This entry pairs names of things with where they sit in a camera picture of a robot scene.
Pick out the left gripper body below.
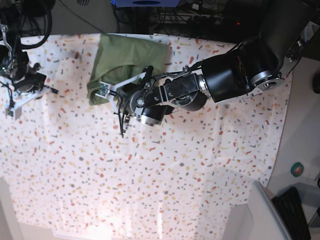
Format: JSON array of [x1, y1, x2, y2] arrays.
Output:
[[123, 83, 168, 127]]

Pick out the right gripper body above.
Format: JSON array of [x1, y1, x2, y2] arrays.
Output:
[[13, 62, 47, 93]]

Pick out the green t-shirt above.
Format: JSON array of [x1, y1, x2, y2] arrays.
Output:
[[87, 34, 169, 106]]

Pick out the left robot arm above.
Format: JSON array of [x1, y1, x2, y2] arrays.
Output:
[[121, 0, 320, 126]]

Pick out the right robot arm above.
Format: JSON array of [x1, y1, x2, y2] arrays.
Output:
[[0, 0, 56, 96]]

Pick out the blue box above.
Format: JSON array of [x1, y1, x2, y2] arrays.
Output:
[[111, 0, 187, 8]]

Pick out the terrazzo patterned tablecloth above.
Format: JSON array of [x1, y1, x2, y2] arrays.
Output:
[[0, 34, 292, 240]]

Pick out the grey plastic bin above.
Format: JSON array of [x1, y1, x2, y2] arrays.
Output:
[[222, 181, 292, 240]]

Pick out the green tape roll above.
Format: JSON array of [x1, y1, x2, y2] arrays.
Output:
[[290, 162, 305, 178]]

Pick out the black object at right edge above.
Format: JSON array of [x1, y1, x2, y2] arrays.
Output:
[[312, 72, 320, 94]]

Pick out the black keyboard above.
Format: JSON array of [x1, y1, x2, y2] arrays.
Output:
[[271, 187, 311, 240]]

